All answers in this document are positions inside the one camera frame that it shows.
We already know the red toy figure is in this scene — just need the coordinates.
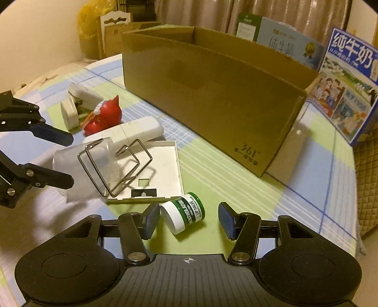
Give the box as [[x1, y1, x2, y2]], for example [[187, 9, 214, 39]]
[[82, 95, 123, 137]]

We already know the quilted beige chair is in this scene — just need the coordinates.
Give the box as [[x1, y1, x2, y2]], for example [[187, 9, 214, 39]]
[[353, 139, 378, 237]]

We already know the green and white jar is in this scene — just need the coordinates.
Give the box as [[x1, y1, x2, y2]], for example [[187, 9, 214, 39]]
[[159, 192, 206, 236]]

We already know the white power adapter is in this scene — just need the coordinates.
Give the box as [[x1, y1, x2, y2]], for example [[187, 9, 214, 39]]
[[60, 83, 102, 132]]

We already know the clear plastic cup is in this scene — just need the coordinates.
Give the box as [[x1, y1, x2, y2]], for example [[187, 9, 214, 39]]
[[52, 137, 119, 204]]

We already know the brown cardboard box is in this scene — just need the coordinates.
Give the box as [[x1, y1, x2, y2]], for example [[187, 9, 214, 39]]
[[122, 25, 321, 189]]

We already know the blue illustrated milk carton box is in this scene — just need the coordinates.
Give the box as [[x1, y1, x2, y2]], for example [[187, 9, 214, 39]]
[[305, 27, 378, 146]]

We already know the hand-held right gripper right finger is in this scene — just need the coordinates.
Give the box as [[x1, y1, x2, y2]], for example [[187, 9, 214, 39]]
[[218, 202, 328, 265]]

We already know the metal wire stand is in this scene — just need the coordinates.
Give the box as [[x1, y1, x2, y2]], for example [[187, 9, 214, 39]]
[[77, 139, 155, 198]]

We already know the small cardboard box with handle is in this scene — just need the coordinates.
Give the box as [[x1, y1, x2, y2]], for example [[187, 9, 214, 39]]
[[99, 12, 161, 60]]

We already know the yellow plastic bag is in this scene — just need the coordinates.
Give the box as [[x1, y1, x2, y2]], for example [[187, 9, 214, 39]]
[[77, 0, 111, 56]]

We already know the beige curtain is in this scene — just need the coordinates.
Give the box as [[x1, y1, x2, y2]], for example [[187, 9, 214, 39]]
[[156, 0, 352, 36]]

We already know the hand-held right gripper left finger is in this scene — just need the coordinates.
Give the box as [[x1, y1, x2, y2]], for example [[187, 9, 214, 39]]
[[55, 202, 161, 266]]

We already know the light blue milk carton box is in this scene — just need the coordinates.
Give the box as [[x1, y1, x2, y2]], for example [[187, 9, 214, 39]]
[[235, 13, 325, 71]]

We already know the white flat plastic tray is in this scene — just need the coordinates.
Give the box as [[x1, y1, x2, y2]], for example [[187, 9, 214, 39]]
[[106, 140, 185, 205]]

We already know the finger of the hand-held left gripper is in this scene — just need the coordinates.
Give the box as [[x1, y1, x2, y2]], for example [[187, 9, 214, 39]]
[[0, 150, 74, 209], [0, 91, 74, 146]]

